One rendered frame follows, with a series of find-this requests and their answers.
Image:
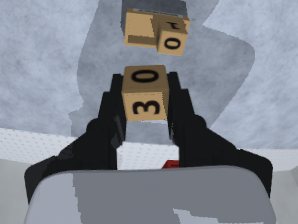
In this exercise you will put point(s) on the tan wooden number cube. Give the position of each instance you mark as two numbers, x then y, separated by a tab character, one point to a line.
171	38
145	92

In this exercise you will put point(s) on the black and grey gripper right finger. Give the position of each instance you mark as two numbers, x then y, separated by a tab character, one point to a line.
202	146

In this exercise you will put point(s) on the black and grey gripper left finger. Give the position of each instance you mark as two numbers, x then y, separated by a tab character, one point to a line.
95	149

